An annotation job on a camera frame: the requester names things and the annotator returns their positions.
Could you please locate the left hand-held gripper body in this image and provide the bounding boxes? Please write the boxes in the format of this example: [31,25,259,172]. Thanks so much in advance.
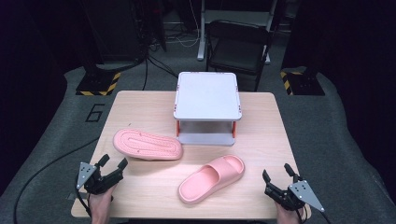
[76,161,120,196]

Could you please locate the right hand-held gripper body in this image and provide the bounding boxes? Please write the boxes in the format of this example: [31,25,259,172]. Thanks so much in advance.
[264,179,326,213]

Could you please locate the pink slipper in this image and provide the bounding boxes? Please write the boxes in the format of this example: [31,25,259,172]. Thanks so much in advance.
[177,154,246,205]
[112,128,184,161]

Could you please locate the white two-tier shoe rack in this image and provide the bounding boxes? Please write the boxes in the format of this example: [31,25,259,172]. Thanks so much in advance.
[173,71,243,147]

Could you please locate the person's right hand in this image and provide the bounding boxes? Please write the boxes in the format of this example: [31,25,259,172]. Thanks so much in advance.
[275,200,307,224]

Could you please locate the person's left hand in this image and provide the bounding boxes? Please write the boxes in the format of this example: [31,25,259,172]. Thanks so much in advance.
[88,184,118,224]

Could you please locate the black stand base hazard stripes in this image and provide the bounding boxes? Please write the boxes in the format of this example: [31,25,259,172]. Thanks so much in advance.
[279,67,326,97]
[75,64,121,97]

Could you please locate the black folding chair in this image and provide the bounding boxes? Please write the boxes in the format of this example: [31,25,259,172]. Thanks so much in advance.
[205,20,273,92]

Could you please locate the black floor cable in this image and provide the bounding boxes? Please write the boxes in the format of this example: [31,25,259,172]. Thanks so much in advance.
[142,46,179,91]

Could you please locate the white cable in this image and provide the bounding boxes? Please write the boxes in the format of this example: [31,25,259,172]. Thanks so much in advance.
[167,0,201,49]

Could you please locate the white metal table frame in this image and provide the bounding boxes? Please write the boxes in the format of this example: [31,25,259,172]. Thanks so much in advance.
[196,0,278,65]

